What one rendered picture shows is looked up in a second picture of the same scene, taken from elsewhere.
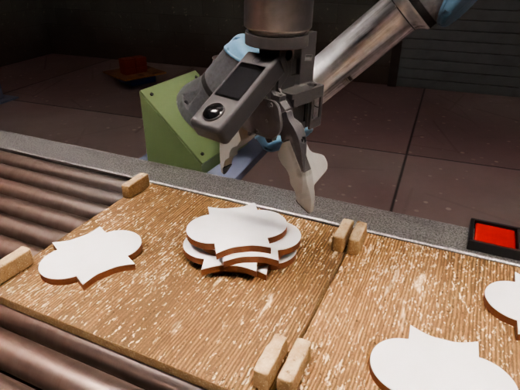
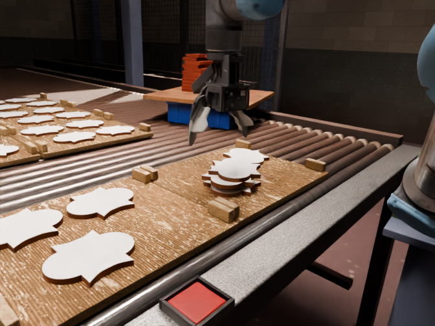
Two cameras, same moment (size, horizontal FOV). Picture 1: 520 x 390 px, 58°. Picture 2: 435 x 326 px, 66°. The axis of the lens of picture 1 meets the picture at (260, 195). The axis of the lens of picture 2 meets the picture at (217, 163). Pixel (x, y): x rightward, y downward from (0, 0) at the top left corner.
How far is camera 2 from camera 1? 105 cm
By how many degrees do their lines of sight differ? 95
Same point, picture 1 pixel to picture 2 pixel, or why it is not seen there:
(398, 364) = (117, 193)
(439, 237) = (222, 275)
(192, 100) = not seen: outside the picture
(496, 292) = (125, 239)
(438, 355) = (110, 202)
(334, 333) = (153, 191)
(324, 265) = (205, 202)
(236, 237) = (223, 165)
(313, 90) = (215, 86)
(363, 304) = (164, 202)
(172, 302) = (202, 167)
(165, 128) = not seen: hidden behind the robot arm
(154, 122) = not seen: hidden behind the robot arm
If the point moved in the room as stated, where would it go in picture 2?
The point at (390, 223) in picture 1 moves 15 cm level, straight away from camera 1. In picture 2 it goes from (258, 257) to (344, 294)
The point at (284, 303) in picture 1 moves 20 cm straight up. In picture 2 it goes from (182, 185) to (183, 105)
